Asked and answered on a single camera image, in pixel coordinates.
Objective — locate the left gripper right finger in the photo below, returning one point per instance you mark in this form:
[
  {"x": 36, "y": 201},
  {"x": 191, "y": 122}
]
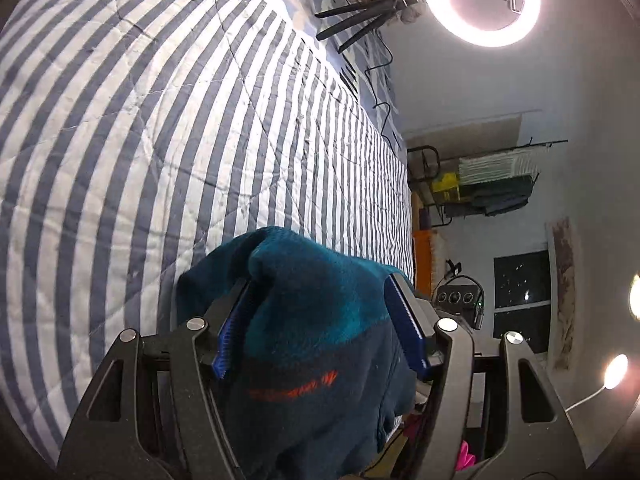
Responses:
[{"x": 415, "y": 329}]

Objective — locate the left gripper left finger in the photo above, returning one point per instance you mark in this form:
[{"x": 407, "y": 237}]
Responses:
[{"x": 224, "y": 318}]

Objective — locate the dark teal fleece jacket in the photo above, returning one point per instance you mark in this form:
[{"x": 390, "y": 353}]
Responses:
[{"x": 319, "y": 377}]

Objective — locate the right pink sleeve forearm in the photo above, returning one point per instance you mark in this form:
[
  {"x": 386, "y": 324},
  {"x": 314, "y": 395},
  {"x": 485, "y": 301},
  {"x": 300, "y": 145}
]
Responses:
[{"x": 411, "y": 428}]

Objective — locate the black clothes rack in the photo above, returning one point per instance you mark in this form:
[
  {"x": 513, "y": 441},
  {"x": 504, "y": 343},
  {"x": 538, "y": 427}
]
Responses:
[{"x": 497, "y": 181}]

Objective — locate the orange bench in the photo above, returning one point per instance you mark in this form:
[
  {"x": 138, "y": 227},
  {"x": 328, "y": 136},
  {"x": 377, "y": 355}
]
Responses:
[{"x": 422, "y": 246}]

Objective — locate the dark window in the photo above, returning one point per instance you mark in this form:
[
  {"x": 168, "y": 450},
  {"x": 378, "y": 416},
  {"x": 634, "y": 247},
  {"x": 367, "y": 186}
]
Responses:
[{"x": 523, "y": 298}]

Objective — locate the yellow box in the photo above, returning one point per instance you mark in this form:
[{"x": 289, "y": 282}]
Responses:
[{"x": 445, "y": 188}]

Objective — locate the black metal chair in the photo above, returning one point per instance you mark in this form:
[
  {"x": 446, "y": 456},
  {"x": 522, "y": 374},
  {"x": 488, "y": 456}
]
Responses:
[{"x": 424, "y": 166}]

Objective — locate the blue white striped bedsheet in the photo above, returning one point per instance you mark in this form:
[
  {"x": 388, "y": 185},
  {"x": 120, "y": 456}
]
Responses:
[{"x": 139, "y": 135}]

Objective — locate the black mini tripod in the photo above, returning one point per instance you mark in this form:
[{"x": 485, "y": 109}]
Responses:
[{"x": 366, "y": 17}]

